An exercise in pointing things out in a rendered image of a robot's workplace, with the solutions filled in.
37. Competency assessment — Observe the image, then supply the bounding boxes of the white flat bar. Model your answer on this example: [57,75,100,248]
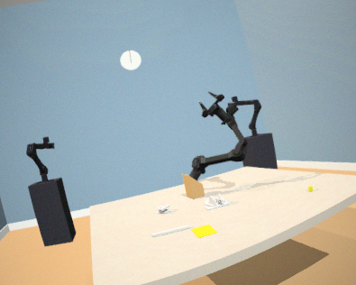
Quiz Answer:
[152,225,190,237]

